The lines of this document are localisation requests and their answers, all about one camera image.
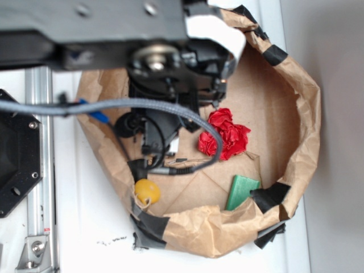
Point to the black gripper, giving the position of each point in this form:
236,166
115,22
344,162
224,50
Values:
192,77

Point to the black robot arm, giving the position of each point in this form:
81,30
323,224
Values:
89,35

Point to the red crumpled paper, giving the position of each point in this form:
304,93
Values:
234,136

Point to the brown paper bin with tape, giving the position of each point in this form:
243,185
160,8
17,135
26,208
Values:
220,208

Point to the green flat block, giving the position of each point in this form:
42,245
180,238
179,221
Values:
240,190

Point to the yellow rubber duck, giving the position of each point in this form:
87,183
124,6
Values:
147,191

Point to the aluminium extrusion rail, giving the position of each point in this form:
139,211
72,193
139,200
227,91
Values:
41,204

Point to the black hexagonal robot base plate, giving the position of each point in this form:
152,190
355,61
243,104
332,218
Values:
20,158

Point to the metal corner bracket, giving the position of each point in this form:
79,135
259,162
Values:
36,255

